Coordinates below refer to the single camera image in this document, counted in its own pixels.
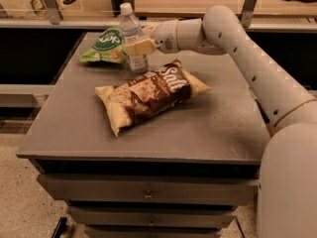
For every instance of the metal railing post right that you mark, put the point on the metal railing post right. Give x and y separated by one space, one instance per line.
247 12

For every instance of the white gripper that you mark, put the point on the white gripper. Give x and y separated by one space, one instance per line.
165 36

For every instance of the snack package behind glass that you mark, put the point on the snack package behind glass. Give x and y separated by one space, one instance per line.
23 9

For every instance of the wooden shelf board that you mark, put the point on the wooden shelf board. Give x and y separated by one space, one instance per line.
198 7

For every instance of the green rice chip bag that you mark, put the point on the green rice chip bag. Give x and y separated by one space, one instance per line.
108 47

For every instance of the clear blue plastic water bottle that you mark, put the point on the clear blue plastic water bottle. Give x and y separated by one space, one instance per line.
131 31

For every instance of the metal railing post left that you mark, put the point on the metal railing post left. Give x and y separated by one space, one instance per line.
53 12

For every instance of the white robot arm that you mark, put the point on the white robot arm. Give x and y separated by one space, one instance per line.
287 191

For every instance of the brown and cream snack bag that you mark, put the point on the brown and cream snack bag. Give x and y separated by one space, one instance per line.
149 94

